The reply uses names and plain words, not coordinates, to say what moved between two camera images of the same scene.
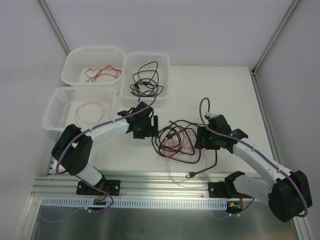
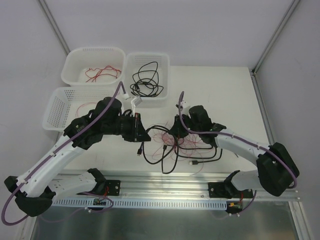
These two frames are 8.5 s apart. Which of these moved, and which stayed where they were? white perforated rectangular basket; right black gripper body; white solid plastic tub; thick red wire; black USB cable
Moved: right black gripper body
Stayed: white perforated rectangular basket; white solid plastic tub; black USB cable; thick red wire
